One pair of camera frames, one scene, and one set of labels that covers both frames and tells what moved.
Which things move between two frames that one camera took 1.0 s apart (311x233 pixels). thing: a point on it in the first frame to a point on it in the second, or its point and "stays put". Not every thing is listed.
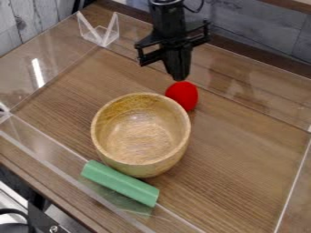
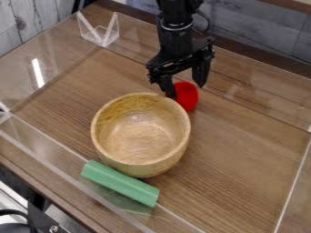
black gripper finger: [174, 63] to [169, 86]
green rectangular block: [121, 182] stays put
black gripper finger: [182, 60] to [201, 72]
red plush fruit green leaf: [185, 92] stays put
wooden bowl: [141, 132] stays put
